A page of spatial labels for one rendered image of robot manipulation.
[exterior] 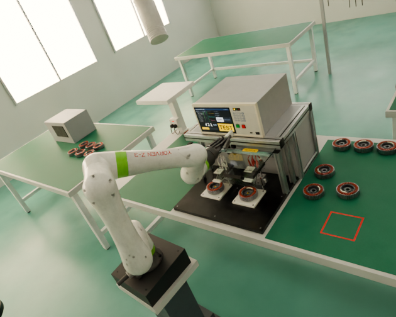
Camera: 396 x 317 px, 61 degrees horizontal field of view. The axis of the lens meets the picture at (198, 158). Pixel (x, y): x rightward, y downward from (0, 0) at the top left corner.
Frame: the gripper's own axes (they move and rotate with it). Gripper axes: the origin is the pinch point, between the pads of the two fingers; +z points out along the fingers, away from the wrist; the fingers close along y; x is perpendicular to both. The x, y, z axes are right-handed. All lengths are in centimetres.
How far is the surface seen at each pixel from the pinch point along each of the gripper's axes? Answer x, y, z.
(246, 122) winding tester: 2.9, 6.5, 9.8
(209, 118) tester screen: 4.8, -18.6, 9.7
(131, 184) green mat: -43, -97, -12
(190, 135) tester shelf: -6.3, -36.0, 6.9
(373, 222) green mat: -43, 70, -1
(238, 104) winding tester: 13.8, 4.6, 9.5
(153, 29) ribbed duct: 48, -105, 73
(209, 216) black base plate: -41.0, -11.6, -23.9
